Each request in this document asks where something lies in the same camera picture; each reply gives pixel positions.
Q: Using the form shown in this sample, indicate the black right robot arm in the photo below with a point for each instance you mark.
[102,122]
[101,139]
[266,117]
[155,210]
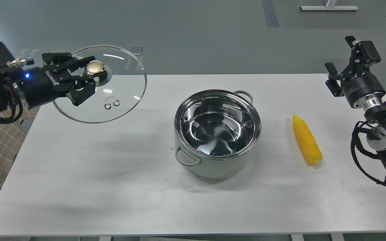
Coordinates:
[369,137]

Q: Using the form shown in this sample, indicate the white table base bar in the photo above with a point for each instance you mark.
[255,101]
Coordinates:
[329,8]

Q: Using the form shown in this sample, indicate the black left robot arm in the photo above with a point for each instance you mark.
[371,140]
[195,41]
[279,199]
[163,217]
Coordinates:
[11,107]

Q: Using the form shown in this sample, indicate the stainless steel pot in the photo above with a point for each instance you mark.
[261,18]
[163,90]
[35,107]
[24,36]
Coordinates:
[216,132]

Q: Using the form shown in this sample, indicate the glass pot lid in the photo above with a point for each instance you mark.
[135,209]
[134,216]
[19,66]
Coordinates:
[115,95]

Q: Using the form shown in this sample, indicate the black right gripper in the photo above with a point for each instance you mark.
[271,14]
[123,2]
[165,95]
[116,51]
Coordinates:
[356,81]

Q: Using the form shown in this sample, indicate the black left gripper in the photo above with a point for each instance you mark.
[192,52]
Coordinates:
[38,86]

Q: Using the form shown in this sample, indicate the yellow corn cob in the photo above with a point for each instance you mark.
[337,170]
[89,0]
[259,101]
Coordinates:
[306,141]

